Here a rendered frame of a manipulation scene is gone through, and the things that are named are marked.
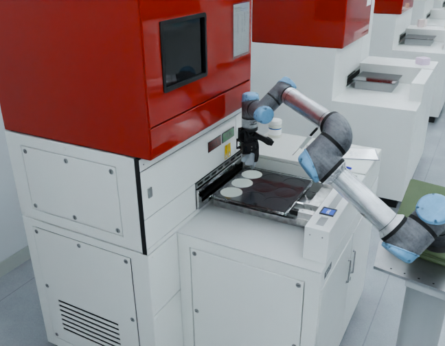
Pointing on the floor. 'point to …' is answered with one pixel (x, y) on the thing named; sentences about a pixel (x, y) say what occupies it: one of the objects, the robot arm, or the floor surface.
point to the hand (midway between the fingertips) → (253, 166)
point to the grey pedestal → (421, 319)
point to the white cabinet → (270, 294)
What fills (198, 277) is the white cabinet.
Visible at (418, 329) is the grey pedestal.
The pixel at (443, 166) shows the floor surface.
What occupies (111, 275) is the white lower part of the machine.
